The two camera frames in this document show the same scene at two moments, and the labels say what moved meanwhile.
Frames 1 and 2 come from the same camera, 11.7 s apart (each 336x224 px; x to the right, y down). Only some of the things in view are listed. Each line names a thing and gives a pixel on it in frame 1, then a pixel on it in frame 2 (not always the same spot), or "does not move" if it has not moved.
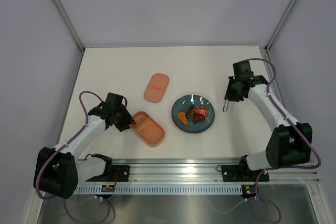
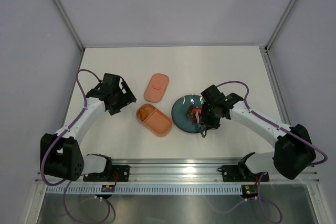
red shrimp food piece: [201, 110] does not move
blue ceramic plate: [181, 105] does not move
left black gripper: [128, 119] → [127, 98]
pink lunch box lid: [156, 87] does not move
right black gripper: [229, 95] → [211, 124]
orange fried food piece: [181, 116] → [143, 114]
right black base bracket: [241, 173] does not move
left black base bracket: [117, 173] does not move
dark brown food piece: [190, 113] does not move
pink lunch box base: [148, 129] → [157, 121]
